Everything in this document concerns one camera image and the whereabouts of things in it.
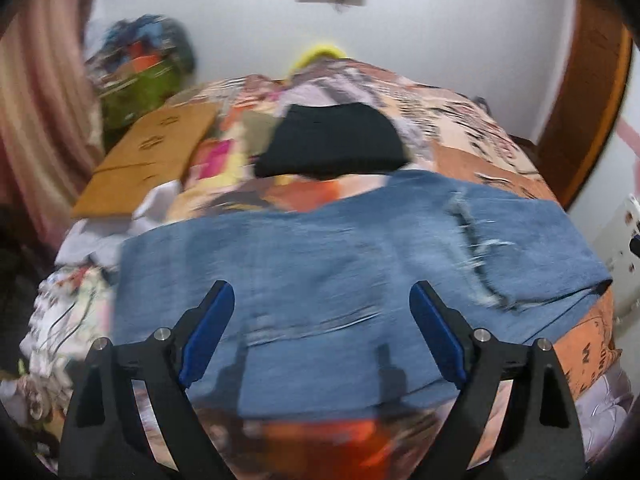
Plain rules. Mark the printed blanket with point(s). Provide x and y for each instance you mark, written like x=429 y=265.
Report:
x=470 y=145

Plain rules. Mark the black folded garment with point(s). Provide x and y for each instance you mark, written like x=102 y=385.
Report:
x=332 y=142

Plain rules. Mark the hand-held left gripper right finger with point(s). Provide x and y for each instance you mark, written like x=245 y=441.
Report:
x=437 y=332

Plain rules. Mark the striped pink curtain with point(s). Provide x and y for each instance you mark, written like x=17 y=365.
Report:
x=35 y=110

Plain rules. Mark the wooden board with flower cutouts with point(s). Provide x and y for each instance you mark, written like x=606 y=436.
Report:
x=150 y=150

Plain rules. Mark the green patterned storage box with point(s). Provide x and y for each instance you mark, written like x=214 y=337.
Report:
x=135 y=92

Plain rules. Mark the blue denim pants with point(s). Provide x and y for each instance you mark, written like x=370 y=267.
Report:
x=320 y=270

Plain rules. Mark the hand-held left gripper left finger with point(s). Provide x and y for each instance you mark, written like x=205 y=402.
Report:
x=205 y=332

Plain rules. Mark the white crumpled cloth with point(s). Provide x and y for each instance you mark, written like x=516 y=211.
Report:
x=100 y=232

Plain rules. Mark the yellow foam bar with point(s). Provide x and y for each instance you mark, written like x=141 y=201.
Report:
x=320 y=55

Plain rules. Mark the pile of mixed clothes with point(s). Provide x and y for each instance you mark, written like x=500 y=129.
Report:
x=142 y=42

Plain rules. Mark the olive green cloth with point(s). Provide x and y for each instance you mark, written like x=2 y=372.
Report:
x=257 y=127

